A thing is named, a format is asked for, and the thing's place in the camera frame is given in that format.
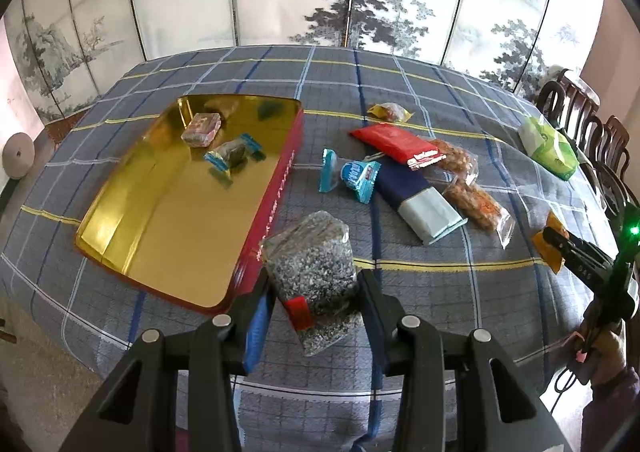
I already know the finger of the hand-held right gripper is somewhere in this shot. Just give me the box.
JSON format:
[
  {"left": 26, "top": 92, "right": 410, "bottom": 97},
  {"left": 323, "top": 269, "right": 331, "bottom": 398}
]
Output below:
[{"left": 542, "top": 226, "right": 613, "bottom": 285}]

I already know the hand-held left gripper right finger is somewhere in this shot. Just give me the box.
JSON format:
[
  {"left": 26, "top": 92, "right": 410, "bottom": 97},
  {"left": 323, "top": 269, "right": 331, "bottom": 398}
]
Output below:
[{"left": 357, "top": 271, "right": 573, "bottom": 452}]

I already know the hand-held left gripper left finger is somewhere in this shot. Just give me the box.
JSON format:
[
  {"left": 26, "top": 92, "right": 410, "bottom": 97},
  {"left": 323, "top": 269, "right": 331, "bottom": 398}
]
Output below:
[{"left": 60, "top": 272, "right": 276, "bottom": 452}]

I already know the orange snack packet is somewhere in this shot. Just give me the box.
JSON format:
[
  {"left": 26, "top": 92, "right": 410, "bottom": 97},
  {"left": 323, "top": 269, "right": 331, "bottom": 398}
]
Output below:
[{"left": 531, "top": 209, "right": 572, "bottom": 275}]

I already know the clear bag of dark seeds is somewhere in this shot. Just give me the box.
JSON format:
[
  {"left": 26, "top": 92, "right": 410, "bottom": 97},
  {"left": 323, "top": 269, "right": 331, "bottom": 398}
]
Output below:
[{"left": 260, "top": 211, "right": 366, "bottom": 358}]

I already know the clear bag of fried snacks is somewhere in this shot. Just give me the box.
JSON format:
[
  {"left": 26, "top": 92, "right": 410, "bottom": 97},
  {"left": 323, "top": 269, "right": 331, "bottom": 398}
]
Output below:
[
  {"left": 429, "top": 138, "right": 479, "bottom": 186},
  {"left": 442, "top": 179, "right": 516, "bottom": 249}
]

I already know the dark blue and pale packet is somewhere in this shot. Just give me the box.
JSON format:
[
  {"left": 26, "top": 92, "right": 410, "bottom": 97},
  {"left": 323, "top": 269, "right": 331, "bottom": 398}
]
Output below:
[{"left": 374, "top": 161, "right": 468, "bottom": 246}]

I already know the teal and white snack packet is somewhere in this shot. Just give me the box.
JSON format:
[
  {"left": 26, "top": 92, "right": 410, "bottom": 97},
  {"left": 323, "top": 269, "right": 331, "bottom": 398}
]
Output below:
[{"left": 319, "top": 148, "right": 382, "bottom": 205}]

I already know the red and gold tin box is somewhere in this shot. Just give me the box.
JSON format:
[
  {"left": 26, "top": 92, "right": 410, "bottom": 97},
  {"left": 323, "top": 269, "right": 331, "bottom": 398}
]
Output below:
[{"left": 75, "top": 94, "right": 305, "bottom": 317}]

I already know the red snack packet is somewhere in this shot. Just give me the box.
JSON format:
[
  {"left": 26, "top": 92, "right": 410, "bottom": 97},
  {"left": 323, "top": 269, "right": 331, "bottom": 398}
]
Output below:
[{"left": 349, "top": 123, "right": 447, "bottom": 171}]

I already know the person's right forearm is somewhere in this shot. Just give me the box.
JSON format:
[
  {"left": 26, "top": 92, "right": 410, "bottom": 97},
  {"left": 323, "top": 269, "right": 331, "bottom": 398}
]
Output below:
[{"left": 580, "top": 367, "right": 640, "bottom": 452}]

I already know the dark wooden chair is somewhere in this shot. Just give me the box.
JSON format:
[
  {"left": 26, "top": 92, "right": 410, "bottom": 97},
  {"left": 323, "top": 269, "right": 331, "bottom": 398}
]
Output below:
[
  {"left": 592, "top": 161, "right": 640, "bottom": 233},
  {"left": 575, "top": 115, "right": 632, "bottom": 183},
  {"left": 536, "top": 69, "right": 602, "bottom": 133}
]

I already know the green tissue pack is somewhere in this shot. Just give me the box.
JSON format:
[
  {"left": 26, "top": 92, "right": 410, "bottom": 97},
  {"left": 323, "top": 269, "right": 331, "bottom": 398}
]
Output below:
[{"left": 517, "top": 115, "right": 581, "bottom": 181}]

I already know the blue-ended clear snack wrapper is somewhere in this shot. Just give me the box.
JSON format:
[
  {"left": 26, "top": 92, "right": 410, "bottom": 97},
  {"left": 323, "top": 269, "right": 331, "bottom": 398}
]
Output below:
[{"left": 203, "top": 133, "right": 264, "bottom": 179}]

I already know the small yellow snack packet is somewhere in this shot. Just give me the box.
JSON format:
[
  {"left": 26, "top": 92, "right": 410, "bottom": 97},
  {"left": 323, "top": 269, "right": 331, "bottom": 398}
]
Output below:
[{"left": 367, "top": 102, "right": 414, "bottom": 123}]

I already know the small brown snack packet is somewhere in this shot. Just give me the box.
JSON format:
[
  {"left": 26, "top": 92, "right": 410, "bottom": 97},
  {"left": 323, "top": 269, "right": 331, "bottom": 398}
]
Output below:
[{"left": 181, "top": 113, "right": 223, "bottom": 148}]

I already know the plaid tablecloth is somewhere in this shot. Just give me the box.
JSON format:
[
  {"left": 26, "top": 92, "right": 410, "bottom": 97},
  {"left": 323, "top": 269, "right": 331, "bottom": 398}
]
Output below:
[{"left": 0, "top": 45, "right": 626, "bottom": 452}]

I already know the round grey disc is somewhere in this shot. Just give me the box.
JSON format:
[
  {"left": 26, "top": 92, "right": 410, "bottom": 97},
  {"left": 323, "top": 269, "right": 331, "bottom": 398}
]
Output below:
[{"left": 2, "top": 132, "right": 35, "bottom": 179}]

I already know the thin black cable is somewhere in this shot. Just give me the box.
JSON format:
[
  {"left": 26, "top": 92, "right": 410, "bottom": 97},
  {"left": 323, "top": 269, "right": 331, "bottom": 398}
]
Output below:
[{"left": 551, "top": 362, "right": 591, "bottom": 414}]

